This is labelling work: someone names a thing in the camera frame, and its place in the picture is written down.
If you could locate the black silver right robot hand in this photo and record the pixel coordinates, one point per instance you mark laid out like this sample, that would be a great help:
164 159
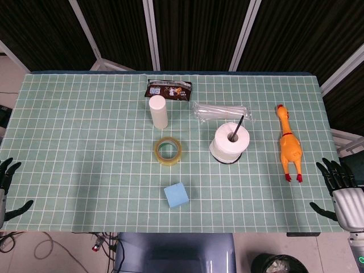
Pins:
348 204

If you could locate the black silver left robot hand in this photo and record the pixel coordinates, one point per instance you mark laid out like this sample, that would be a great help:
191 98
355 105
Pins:
3 204

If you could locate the white toilet paper roll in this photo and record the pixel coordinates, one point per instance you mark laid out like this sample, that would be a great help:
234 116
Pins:
227 145

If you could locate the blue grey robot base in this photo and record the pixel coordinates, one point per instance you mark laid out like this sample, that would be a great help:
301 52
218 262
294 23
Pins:
173 253

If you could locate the green grid tablecloth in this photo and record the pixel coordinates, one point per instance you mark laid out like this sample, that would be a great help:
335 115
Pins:
85 142

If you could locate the black table control panel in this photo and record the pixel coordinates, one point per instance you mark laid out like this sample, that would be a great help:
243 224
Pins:
302 234

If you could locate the yellow rubber chicken toy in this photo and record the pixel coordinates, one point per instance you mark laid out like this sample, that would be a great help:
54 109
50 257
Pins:
290 148

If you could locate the black device on floor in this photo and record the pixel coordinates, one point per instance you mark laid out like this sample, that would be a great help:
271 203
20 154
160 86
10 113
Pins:
3 115

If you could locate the black trash bin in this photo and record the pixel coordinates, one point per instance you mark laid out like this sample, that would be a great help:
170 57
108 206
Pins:
278 264

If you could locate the clear plastic straw pack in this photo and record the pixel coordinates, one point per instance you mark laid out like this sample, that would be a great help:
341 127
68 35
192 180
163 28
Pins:
216 112

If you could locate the clear packing tape roll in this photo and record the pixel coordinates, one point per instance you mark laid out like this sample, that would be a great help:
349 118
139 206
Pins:
159 156

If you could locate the light blue foam cube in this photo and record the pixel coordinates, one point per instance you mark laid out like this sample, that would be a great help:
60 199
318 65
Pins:
176 196

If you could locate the white cylinder container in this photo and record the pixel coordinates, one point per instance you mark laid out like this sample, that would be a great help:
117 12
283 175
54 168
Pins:
158 113

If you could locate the brown snack packet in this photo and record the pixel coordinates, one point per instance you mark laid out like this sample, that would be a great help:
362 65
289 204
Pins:
170 91

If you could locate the white metal frame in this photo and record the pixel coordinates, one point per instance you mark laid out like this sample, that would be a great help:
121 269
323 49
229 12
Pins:
345 139

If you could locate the dark folding screen white frame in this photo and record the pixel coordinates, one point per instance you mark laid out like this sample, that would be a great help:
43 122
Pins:
199 31

